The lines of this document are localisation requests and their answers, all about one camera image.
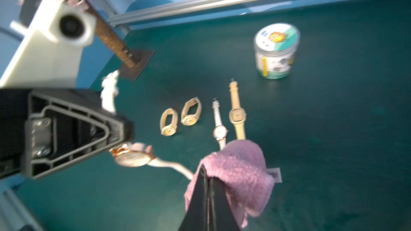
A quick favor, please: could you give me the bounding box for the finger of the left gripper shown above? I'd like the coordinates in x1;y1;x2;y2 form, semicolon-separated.
21;89;134;179

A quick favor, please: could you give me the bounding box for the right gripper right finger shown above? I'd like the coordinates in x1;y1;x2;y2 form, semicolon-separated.
208;178;240;231

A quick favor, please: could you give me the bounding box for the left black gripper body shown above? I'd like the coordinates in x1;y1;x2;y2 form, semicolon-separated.
1;89;32;179

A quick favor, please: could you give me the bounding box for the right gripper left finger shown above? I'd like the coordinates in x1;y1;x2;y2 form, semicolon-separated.
179;165;209;231

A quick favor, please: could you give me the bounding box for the pink cloth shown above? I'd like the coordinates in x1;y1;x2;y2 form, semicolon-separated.
184;140;283;228

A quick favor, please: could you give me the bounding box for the white strap watch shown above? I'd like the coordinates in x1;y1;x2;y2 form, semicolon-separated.
100;70;194;180
212;98;229;150

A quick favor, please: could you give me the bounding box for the cream looped watch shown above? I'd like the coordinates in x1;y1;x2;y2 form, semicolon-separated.
181;97;202;126
159;108;178;136

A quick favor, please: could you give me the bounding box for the gold strap watch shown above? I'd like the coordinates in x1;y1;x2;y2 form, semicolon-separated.
229;79;246;140

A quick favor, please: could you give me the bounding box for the jar with sunflower lid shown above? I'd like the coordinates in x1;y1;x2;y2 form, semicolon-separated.
253;23;300;80

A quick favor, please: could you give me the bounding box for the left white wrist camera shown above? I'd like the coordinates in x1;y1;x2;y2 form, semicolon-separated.
1;0;96;88

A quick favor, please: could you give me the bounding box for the brown tree base plate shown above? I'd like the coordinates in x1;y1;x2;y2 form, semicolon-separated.
119;49;155;81

